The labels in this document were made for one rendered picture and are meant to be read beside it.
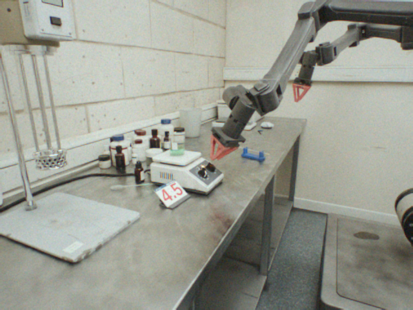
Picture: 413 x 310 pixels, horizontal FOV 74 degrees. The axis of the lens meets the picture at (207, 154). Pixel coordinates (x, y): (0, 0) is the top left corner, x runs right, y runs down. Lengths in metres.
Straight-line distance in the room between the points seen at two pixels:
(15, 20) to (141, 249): 0.48
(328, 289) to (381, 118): 1.41
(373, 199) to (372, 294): 1.31
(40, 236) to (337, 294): 0.93
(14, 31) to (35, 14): 0.06
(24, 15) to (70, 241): 0.43
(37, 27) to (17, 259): 0.43
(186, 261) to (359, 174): 1.93
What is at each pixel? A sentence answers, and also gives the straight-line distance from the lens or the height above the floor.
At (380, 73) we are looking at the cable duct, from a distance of 2.18.
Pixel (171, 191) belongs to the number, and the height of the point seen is 0.77.
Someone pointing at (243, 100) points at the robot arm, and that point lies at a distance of 0.77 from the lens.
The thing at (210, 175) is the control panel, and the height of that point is 0.79.
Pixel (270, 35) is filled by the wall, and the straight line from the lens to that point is 2.29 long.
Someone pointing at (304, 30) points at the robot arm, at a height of 1.22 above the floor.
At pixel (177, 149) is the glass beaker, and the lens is 0.86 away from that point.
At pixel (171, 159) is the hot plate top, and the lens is 0.84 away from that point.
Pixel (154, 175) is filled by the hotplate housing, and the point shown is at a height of 0.78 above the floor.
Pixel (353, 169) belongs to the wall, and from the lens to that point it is 2.33.
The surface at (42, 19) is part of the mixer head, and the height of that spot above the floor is 1.18.
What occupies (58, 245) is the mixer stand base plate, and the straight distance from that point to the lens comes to 0.65.
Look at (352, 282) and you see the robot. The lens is 1.21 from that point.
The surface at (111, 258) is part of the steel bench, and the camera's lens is 0.59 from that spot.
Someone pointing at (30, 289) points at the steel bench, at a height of 0.75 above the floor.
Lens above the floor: 1.09
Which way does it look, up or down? 17 degrees down
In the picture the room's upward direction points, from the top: straight up
